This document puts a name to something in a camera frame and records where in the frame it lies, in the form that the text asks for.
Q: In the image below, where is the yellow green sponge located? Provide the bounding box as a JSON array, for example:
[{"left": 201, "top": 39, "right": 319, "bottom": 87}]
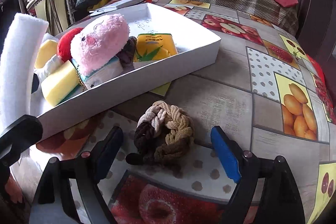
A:
[{"left": 41, "top": 60, "right": 79, "bottom": 106}]

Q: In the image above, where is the white foam block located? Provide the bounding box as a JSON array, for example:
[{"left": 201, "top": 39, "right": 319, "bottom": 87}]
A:
[{"left": 1, "top": 13, "right": 49, "bottom": 131}]

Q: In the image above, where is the teal tissue pack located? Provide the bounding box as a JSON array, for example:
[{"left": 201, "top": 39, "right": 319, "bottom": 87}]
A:
[{"left": 71, "top": 56, "right": 123, "bottom": 89}]

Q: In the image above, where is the pink plush toy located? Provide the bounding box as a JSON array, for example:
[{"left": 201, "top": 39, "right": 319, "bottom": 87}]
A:
[{"left": 70, "top": 14, "right": 130, "bottom": 76}]

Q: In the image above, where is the patterned hair scrunchie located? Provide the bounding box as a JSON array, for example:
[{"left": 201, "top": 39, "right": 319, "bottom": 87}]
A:
[{"left": 116, "top": 36, "right": 137, "bottom": 68}]

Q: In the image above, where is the braided brown beige scrunchie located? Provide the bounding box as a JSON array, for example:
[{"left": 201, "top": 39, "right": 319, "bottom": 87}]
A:
[{"left": 125, "top": 101, "right": 195, "bottom": 172}]

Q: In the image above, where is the fruit print tablecloth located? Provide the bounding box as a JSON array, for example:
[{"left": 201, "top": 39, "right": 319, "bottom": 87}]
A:
[{"left": 10, "top": 0, "right": 336, "bottom": 224}]

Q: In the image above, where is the white shallow cardboard box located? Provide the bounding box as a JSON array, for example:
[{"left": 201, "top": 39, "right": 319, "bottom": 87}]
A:
[{"left": 31, "top": 3, "right": 221, "bottom": 139}]

